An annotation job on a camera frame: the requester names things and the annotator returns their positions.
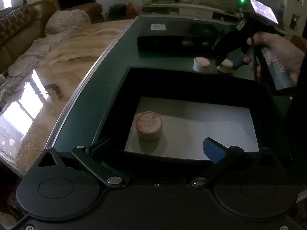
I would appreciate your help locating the brown leather sofa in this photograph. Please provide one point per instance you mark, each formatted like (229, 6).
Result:
(22, 25)

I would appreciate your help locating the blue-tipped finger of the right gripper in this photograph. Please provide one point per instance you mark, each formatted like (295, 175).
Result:
(241, 62)

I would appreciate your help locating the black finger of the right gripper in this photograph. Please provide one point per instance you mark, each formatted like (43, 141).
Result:
(222, 50)

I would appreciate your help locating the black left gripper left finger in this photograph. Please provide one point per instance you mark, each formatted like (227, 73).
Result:
(99, 169)

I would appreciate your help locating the white low tv cabinet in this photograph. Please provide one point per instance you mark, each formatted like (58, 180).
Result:
(191, 10)

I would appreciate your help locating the dark green desk mat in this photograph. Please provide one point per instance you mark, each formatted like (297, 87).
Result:
(121, 73)

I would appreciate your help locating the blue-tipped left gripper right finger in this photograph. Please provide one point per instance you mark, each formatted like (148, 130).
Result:
(232, 165)

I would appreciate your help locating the black box lid with label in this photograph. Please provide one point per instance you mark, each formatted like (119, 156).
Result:
(177, 39)

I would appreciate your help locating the fluffy beige blanket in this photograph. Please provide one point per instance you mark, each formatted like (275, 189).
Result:
(59, 26)

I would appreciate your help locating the white pink-topped jar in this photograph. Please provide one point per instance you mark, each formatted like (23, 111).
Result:
(226, 66)
(149, 126)
(201, 65)

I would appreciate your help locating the black box base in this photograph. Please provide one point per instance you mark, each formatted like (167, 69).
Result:
(190, 122)

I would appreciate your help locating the person's right hand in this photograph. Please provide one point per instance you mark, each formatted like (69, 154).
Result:
(289, 56)

